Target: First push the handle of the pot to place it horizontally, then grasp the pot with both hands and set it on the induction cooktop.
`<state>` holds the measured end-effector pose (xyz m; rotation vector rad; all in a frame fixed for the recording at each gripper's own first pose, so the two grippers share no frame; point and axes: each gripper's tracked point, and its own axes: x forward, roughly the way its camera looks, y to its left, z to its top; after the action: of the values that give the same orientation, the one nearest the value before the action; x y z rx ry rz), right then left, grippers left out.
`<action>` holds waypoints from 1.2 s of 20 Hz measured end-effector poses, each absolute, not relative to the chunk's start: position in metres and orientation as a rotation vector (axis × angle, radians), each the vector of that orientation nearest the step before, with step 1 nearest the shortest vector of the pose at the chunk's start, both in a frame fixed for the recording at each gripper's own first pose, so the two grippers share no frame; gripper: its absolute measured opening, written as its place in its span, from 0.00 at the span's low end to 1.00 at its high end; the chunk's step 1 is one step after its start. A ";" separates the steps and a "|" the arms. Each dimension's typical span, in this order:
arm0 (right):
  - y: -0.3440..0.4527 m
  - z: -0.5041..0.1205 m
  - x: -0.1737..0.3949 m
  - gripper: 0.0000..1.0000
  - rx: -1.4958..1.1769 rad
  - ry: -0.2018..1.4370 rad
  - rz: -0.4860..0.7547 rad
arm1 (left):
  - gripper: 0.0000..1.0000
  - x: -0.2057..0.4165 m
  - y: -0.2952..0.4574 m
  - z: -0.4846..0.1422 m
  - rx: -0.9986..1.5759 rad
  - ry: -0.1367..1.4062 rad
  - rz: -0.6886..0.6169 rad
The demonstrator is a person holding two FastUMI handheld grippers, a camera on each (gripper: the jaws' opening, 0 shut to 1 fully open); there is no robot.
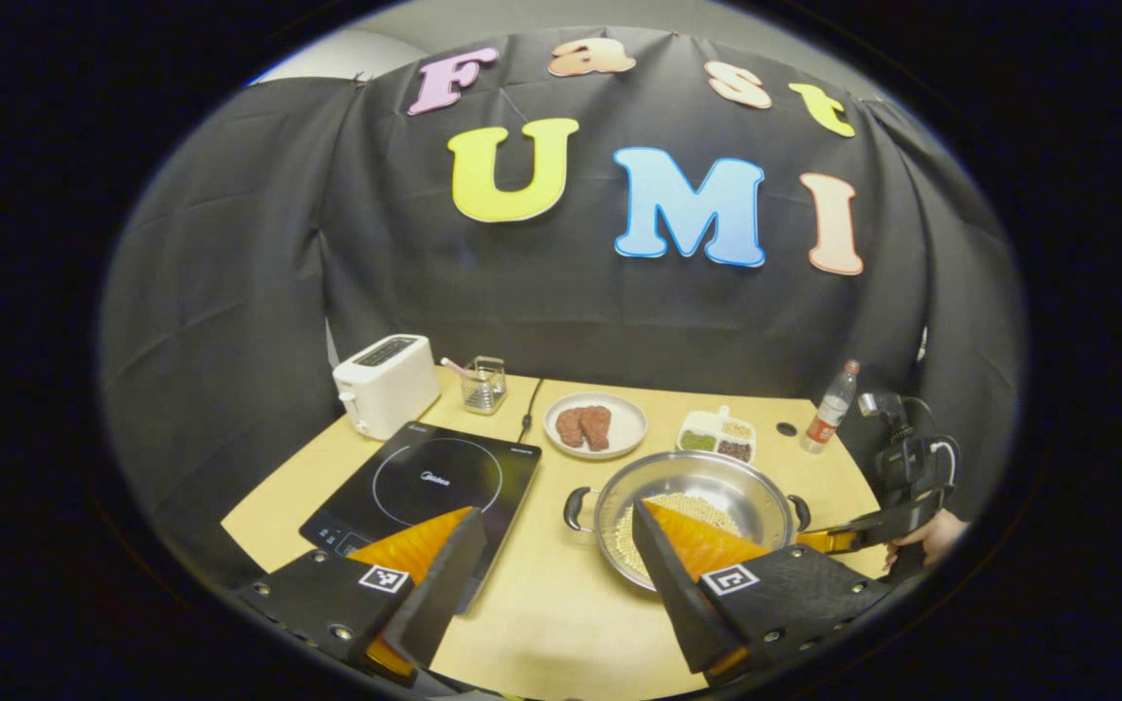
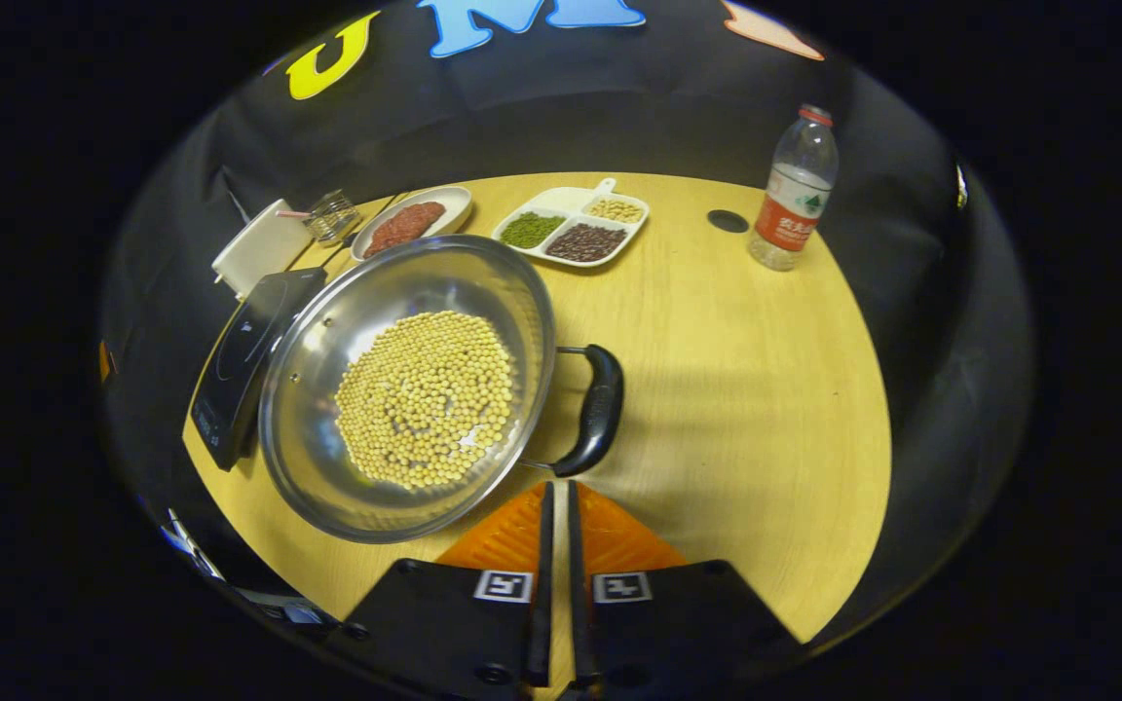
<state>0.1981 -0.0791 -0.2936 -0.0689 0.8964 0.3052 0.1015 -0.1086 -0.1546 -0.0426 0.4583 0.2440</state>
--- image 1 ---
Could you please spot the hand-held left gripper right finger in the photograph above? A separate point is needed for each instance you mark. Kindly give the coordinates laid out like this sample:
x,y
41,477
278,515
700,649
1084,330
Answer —
x,y
678,594

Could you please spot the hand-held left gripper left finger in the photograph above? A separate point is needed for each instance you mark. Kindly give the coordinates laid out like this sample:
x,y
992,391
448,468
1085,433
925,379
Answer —
x,y
439,604

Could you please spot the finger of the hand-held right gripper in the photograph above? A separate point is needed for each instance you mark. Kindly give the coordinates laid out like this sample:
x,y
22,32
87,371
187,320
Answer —
x,y
873,531

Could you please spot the black induction cooktop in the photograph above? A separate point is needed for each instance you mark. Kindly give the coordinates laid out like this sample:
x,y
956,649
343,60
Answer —
x,y
425,477

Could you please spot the pile of soybeans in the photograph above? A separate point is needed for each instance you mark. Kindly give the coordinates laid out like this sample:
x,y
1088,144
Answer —
x,y
717,511

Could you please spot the clear bottle with red label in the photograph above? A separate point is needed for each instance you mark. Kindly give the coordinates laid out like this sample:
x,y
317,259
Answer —
x,y
829,409

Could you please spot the pile of green beans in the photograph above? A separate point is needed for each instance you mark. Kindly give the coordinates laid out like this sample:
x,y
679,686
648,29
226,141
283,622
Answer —
x,y
697,441

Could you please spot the pile of dark red beans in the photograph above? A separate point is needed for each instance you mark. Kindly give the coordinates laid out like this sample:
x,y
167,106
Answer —
x,y
734,450

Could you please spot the pile of yellow beans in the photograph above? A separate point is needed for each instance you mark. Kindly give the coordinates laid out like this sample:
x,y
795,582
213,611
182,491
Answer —
x,y
736,428

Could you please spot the white round plate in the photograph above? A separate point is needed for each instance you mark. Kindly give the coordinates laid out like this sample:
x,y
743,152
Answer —
x,y
627,428

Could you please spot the white divided dish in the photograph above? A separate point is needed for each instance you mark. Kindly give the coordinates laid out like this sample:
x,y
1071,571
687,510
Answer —
x,y
714,423

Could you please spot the brown meat patty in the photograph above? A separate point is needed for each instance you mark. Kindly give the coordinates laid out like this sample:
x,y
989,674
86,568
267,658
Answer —
x,y
596,426
570,428

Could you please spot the white toaster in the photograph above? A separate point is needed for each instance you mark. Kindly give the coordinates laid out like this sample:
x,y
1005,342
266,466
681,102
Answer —
x,y
386,389

